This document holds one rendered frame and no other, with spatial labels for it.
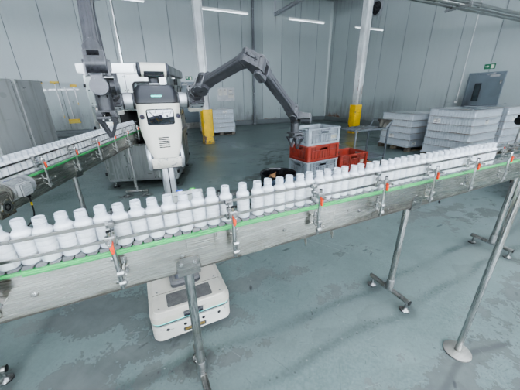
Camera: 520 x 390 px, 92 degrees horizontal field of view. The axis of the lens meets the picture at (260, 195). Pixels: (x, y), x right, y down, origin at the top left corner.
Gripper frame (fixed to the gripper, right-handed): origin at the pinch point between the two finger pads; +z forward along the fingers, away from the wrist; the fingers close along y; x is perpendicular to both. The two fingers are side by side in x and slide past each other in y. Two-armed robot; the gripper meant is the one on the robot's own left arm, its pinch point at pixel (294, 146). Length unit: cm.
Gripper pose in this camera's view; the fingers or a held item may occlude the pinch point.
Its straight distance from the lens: 168.4
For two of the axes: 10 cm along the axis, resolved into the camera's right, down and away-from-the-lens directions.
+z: 0.2, 9.4, 3.5
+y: -4.3, -3.1, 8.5
